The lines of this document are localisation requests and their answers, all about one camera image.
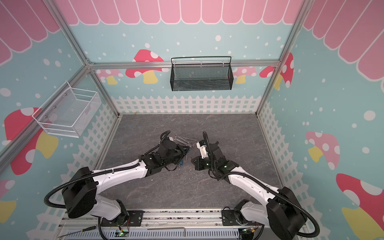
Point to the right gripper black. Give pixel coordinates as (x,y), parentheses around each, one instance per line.
(198,160)

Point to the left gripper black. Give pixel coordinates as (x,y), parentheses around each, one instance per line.
(182,152)

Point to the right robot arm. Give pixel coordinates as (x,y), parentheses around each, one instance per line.
(277,208)

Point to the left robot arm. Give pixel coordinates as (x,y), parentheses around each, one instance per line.
(81,195)

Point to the longer silver wrench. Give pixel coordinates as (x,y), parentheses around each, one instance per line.
(183,142)

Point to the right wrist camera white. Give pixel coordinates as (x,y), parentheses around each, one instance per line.
(201,145)

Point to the black wire mesh basket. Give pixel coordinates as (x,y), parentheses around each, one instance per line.
(212,73)

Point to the screwdriver black handle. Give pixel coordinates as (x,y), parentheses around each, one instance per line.
(81,231)

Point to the white wire mesh basket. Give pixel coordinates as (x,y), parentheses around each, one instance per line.
(69,112)

